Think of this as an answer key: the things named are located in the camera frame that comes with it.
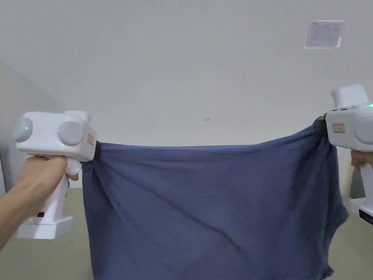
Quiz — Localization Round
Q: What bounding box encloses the person's left forearm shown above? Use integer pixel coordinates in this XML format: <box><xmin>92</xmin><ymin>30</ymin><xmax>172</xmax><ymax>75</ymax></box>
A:
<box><xmin>0</xmin><ymin>190</ymin><xmax>47</xmax><ymax>257</ymax></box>

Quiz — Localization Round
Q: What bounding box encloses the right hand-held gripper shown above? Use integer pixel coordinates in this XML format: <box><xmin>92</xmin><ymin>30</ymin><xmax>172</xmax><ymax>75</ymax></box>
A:
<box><xmin>314</xmin><ymin>84</ymin><xmax>373</xmax><ymax>226</ymax></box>

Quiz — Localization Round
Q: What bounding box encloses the person's left hand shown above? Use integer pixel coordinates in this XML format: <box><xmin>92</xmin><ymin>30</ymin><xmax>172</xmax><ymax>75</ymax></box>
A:
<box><xmin>15</xmin><ymin>155</ymin><xmax>80</xmax><ymax>202</ymax></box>

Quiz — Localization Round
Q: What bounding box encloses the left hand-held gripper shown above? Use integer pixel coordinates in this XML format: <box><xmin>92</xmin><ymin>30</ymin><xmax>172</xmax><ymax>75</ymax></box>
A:
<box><xmin>13</xmin><ymin>110</ymin><xmax>102</xmax><ymax>240</ymax></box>

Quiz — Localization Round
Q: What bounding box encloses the white paper sheet on wall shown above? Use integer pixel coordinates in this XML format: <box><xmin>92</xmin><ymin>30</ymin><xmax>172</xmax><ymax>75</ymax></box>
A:
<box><xmin>305</xmin><ymin>20</ymin><xmax>345</xmax><ymax>49</ymax></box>

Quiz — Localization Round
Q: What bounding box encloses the dark blue shirt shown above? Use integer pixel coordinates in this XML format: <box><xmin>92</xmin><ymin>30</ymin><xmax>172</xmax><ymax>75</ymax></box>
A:
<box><xmin>82</xmin><ymin>122</ymin><xmax>349</xmax><ymax>280</ymax></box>

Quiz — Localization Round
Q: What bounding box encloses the person's right hand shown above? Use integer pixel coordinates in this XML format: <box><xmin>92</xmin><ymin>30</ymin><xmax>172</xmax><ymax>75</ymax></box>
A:
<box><xmin>350</xmin><ymin>149</ymin><xmax>373</xmax><ymax>169</ymax></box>

